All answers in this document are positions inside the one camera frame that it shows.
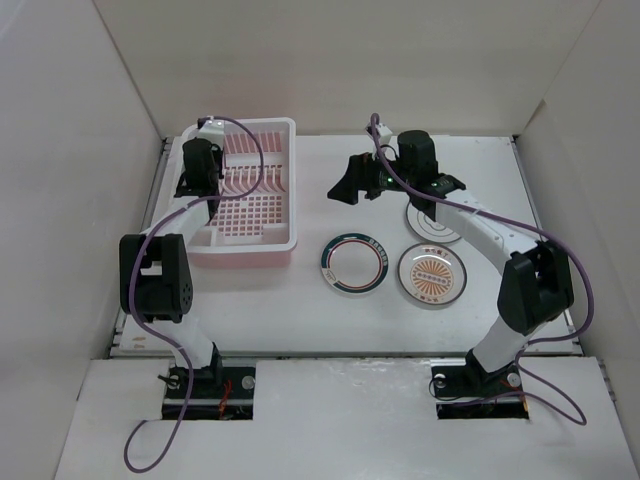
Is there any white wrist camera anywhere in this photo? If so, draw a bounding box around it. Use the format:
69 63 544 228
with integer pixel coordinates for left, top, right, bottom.
366 123 393 144
196 117 225 146

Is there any white plate grey emblem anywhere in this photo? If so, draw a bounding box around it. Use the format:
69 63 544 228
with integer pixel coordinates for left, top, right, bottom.
405 203 461 244

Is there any orange sunburst plate near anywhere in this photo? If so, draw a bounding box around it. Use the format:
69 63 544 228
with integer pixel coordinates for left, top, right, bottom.
397 243 468 307

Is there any green red rimmed plate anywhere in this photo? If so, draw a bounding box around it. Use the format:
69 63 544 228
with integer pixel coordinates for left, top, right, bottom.
320 232 389 295

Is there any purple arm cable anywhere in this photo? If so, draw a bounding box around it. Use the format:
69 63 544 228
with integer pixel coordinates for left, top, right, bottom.
123 116 268 472
369 112 594 426

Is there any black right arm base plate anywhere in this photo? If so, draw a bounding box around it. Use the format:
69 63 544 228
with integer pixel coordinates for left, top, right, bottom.
429 365 529 420

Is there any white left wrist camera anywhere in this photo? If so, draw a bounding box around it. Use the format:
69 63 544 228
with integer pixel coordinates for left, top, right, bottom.
196 117 225 146

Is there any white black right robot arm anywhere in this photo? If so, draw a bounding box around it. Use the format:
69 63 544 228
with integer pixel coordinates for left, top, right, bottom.
327 125 574 397

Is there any white pink dish rack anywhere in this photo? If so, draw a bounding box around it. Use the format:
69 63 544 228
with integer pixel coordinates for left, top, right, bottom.
172 117 297 269

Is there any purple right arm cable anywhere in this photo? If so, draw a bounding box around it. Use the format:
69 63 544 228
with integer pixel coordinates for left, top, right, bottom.
369 112 594 426

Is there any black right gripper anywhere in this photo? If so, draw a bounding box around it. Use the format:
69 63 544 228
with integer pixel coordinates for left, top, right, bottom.
326 148 414 205

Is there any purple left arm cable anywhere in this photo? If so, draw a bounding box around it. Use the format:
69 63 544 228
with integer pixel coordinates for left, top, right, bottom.
123 116 268 472

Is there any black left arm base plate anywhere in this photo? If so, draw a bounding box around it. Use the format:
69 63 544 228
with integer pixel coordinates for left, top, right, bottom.
158 365 256 421

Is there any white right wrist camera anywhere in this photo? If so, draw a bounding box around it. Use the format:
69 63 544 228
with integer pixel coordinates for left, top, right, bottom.
366 123 393 144

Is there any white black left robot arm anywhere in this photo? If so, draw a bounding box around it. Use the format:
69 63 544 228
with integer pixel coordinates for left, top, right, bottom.
119 138 224 397

